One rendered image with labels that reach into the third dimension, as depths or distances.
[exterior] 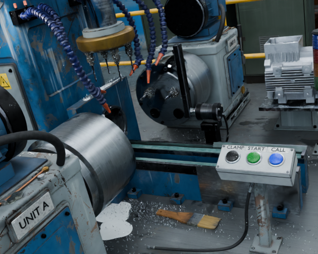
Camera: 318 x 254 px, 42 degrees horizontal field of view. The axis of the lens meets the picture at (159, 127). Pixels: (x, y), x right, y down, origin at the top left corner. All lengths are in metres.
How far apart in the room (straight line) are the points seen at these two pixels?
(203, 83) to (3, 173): 0.88
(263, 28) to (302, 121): 2.84
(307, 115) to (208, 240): 0.72
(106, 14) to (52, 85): 0.30
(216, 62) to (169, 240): 0.76
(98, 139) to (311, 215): 0.61
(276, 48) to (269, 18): 2.85
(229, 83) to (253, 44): 2.79
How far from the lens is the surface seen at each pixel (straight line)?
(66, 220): 0.90
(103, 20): 1.25
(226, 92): 1.73
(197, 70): 1.53
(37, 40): 1.35
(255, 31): 4.48
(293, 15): 4.36
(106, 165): 1.03
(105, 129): 1.08
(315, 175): 1.39
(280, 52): 1.56
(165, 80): 1.49
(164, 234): 1.21
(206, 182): 1.24
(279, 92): 1.56
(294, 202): 1.19
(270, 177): 0.94
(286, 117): 1.69
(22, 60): 1.30
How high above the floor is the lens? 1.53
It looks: 23 degrees down
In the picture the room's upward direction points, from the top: 12 degrees counter-clockwise
